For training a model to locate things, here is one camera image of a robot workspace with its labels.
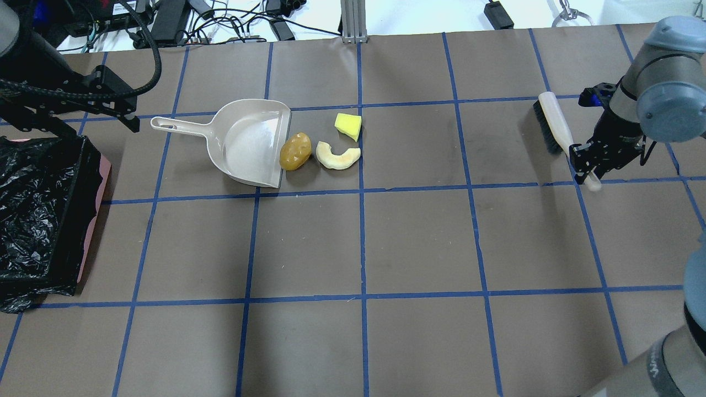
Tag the aluminium frame post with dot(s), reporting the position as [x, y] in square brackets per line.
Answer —
[353, 20]

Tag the pale apple slice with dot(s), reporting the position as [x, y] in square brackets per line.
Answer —
[329, 160]

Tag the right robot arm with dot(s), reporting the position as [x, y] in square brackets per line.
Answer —
[661, 97]

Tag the beige plastic dustpan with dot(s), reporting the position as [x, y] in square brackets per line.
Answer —
[243, 139]

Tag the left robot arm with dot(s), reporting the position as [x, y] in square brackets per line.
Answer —
[38, 85]

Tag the black power brick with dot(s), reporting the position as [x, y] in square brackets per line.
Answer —
[170, 22]

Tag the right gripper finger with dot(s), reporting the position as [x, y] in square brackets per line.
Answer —
[584, 159]

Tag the black power adapter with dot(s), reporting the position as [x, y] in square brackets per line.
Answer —
[496, 14]

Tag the beige hand brush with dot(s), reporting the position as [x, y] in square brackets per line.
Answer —
[558, 138]

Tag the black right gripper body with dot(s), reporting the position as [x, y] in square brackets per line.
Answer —
[616, 125]

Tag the brown potato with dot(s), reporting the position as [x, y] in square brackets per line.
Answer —
[295, 152]

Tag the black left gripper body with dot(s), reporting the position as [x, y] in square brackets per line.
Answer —
[34, 115]

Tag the yellow sponge piece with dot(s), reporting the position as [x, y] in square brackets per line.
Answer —
[349, 125]

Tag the pink bin with black bag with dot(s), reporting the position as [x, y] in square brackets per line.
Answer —
[50, 195]

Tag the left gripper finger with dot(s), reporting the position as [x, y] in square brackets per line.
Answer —
[121, 109]

